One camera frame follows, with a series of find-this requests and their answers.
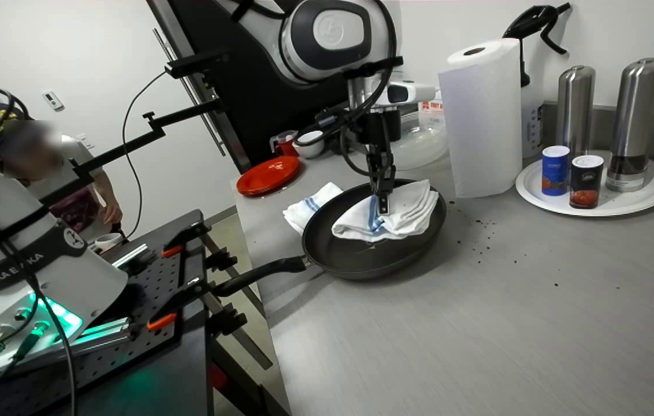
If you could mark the white paper towel roll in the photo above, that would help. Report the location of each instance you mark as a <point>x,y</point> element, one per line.
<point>480,117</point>

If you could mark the round white plate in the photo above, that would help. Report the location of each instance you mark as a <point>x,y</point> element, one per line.
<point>641,202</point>

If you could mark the spice jar with blue label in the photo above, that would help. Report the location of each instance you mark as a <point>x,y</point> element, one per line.
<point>555,170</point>

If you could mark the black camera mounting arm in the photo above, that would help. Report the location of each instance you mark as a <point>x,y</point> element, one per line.
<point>158,132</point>

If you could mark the large clear plastic bowl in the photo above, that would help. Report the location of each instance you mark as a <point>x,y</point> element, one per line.
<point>422,147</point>

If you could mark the small wall fixture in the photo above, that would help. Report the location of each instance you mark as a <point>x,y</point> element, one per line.
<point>53,101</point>

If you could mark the spray bottle with black trigger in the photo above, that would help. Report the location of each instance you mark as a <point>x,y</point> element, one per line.
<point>535,20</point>

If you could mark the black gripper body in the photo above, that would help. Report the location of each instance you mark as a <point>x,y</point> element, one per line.
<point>381,128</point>

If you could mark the short steel grinder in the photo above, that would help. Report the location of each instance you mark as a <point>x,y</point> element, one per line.
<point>574,108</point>

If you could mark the white towel with blue stripe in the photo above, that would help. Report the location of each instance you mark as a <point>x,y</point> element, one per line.
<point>409,209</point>
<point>306,209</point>

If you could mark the red plate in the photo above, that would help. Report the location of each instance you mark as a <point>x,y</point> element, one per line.
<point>265,179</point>

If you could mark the small white cup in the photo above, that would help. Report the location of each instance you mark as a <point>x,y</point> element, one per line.
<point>307,142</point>

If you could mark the dark nonstick frying pan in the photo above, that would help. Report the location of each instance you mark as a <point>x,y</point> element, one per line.
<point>372,259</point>

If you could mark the black backdrop panel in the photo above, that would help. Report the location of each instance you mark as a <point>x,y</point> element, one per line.
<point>247,101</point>

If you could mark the seated person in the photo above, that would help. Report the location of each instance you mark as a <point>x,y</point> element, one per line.
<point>29,159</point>

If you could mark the tall steel grinder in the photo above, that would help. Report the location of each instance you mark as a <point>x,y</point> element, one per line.
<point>637,118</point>

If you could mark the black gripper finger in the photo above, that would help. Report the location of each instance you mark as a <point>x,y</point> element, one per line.
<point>376,182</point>
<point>386,177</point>

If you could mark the spice jar with dark label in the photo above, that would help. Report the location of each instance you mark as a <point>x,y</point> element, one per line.
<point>585,182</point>

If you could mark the black stereo camera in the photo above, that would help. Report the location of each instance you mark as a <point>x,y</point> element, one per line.
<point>194,63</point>

